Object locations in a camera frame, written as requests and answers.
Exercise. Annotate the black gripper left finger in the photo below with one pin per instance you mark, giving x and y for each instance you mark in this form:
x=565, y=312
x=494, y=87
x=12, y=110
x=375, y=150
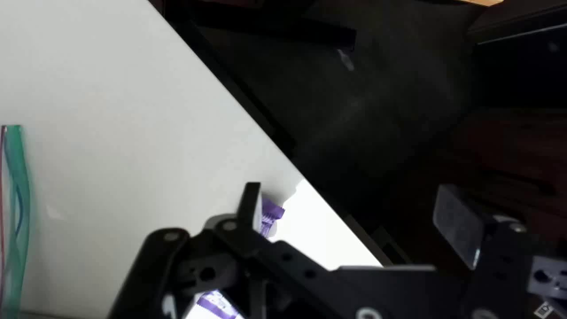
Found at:
x=177, y=266

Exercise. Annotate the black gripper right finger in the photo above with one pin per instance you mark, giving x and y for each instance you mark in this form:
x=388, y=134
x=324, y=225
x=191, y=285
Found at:
x=501, y=258

